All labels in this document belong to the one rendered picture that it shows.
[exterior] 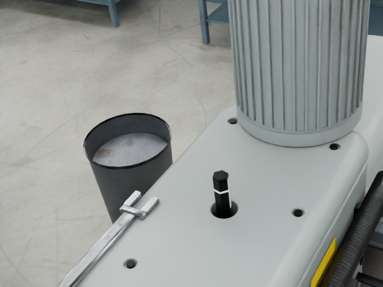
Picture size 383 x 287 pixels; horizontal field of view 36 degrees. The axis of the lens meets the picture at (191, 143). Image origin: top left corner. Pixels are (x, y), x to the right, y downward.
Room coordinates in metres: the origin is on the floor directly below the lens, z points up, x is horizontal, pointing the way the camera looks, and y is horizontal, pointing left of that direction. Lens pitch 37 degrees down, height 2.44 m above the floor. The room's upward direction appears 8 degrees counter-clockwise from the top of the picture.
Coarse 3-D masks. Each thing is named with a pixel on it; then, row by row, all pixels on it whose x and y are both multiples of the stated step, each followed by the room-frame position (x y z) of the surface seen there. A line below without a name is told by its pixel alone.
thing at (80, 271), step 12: (132, 204) 0.60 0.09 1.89; (156, 204) 0.60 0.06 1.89; (120, 216) 0.58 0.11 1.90; (132, 216) 0.58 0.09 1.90; (144, 216) 0.58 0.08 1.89; (120, 228) 0.56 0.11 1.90; (108, 240) 0.54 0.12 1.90; (96, 252) 0.52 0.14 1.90; (84, 264) 0.50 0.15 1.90; (72, 276) 0.49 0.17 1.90; (84, 276) 0.49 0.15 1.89
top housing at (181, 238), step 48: (192, 144) 0.73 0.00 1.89; (240, 144) 0.71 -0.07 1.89; (336, 144) 0.68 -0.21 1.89; (192, 192) 0.61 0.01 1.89; (240, 192) 0.60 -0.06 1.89; (288, 192) 0.59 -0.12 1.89; (336, 192) 0.58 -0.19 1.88; (144, 240) 0.53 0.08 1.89; (192, 240) 0.52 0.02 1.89; (240, 240) 0.51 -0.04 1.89; (288, 240) 0.50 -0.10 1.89; (336, 240) 0.56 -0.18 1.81
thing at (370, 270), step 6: (372, 246) 0.80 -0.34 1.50; (378, 246) 0.80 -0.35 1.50; (366, 252) 0.81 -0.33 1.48; (372, 252) 0.80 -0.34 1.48; (378, 252) 0.79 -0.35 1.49; (366, 258) 0.81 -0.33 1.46; (372, 258) 0.80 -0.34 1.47; (378, 258) 0.79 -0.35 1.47; (366, 264) 0.81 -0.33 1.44; (372, 264) 0.80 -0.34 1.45; (378, 264) 0.79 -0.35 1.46; (366, 270) 0.80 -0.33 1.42; (372, 270) 0.80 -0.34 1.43; (378, 270) 0.79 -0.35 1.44; (372, 276) 0.80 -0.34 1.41; (378, 276) 0.79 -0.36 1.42
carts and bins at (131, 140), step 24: (120, 120) 2.74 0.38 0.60; (144, 120) 2.73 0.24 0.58; (96, 144) 2.64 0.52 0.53; (120, 144) 2.64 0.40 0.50; (144, 144) 2.61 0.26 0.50; (168, 144) 2.42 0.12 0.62; (96, 168) 2.37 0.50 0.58; (120, 168) 2.29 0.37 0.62; (144, 168) 2.31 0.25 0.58; (168, 168) 2.42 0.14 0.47; (120, 192) 2.31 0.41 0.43; (144, 192) 2.31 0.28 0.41
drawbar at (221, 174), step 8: (216, 176) 0.57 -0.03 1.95; (224, 176) 0.57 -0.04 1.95; (216, 184) 0.57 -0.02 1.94; (224, 184) 0.56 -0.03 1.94; (216, 192) 0.57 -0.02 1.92; (216, 200) 0.57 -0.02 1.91; (224, 200) 0.56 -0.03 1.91; (216, 208) 0.57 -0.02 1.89; (224, 208) 0.56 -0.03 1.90; (224, 216) 0.56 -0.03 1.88
